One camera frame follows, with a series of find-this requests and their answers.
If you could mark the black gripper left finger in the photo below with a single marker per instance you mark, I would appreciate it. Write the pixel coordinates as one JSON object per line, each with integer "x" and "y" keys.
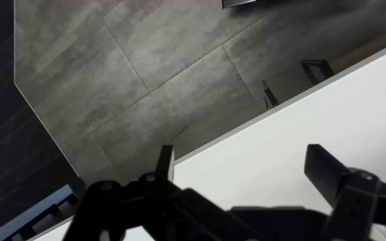
{"x": 156, "y": 205}

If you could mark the blue frame cart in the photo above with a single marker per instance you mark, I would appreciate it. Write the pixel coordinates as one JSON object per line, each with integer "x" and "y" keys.
{"x": 32, "y": 216}

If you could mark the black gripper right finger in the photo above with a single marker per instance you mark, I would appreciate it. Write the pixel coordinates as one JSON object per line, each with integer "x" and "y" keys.
{"x": 361, "y": 201}

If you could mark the wooden base cabinet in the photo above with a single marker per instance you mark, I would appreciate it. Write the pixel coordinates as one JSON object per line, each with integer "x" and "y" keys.
{"x": 375, "y": 48}

